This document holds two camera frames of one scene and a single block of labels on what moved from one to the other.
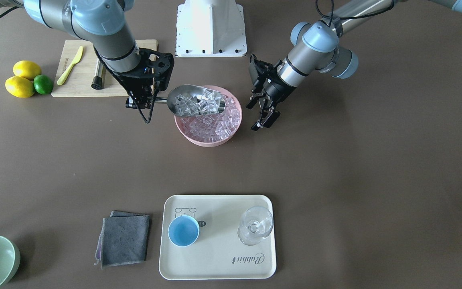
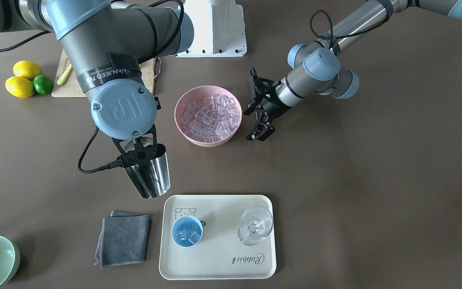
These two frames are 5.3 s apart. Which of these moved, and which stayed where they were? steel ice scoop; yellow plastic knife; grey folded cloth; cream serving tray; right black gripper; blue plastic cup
Moved: right black gripper; steel ice scoop
Stayed: yellow plastic knife; grey folded cloth; blue plastic cup; cream serving tray
